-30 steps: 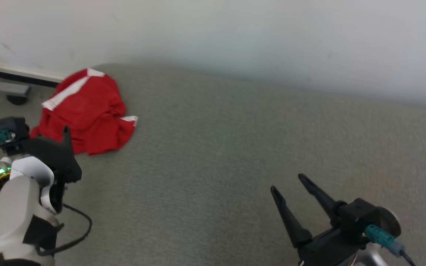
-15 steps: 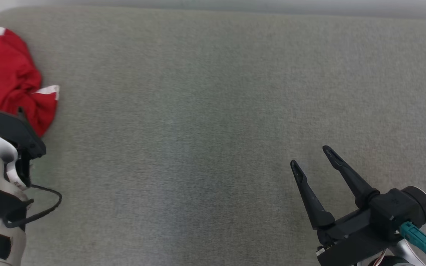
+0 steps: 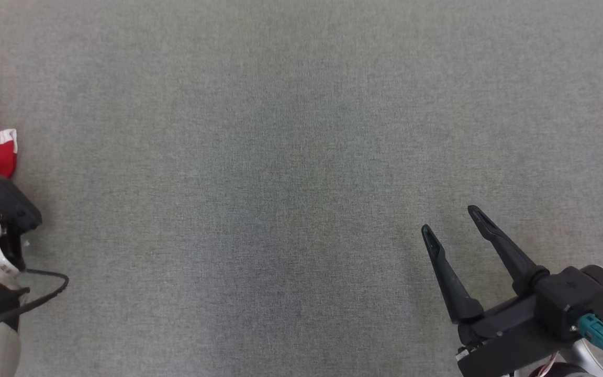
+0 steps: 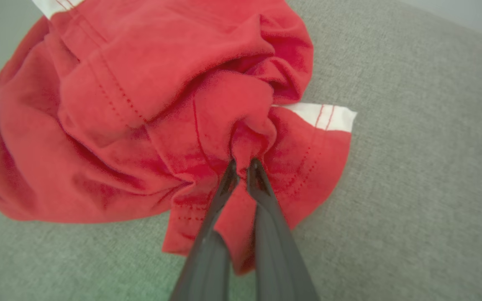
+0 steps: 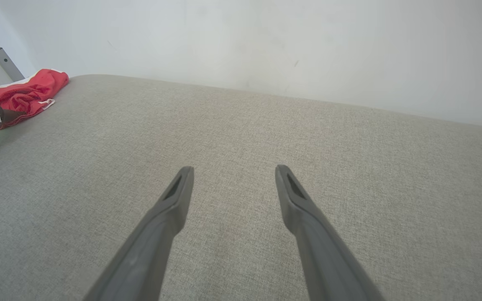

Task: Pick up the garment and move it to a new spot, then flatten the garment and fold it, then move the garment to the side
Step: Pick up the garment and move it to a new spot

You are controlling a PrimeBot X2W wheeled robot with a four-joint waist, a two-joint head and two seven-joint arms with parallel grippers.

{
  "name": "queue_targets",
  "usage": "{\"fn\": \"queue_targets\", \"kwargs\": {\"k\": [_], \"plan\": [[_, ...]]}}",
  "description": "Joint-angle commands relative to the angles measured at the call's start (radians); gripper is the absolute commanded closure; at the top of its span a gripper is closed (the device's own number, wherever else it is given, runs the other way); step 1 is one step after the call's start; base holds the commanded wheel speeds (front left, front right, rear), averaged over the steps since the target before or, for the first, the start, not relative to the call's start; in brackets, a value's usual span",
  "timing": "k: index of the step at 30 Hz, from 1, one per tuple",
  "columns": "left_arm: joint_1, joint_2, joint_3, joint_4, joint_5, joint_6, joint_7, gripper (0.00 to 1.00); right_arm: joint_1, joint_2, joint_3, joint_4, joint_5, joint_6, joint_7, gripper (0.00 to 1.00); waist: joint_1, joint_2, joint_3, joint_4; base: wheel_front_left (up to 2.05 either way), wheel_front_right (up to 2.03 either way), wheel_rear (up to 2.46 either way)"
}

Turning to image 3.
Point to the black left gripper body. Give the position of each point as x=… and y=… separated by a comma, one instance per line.
x=3, y=199

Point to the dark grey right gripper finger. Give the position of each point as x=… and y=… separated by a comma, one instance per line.
x=516, y=267
x=450, y=288

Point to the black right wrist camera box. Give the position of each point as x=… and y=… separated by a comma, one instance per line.
x=568, y=293

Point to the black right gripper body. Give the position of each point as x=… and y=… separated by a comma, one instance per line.
x=505, y=340

